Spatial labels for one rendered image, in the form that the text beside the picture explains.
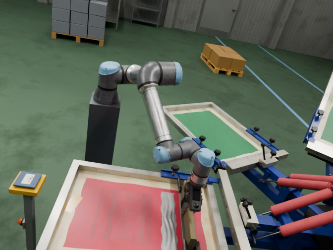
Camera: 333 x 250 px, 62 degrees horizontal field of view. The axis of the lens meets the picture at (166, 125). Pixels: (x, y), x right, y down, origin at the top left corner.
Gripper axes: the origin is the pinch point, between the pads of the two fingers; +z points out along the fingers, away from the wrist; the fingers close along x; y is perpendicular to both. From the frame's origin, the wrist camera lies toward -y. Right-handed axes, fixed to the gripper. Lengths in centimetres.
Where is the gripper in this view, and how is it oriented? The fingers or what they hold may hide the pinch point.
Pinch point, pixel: (187, 214)
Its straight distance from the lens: 139.4
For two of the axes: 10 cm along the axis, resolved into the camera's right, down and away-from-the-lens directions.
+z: -2.1, 8.4, 5.0
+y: -0.2, -5.1, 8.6
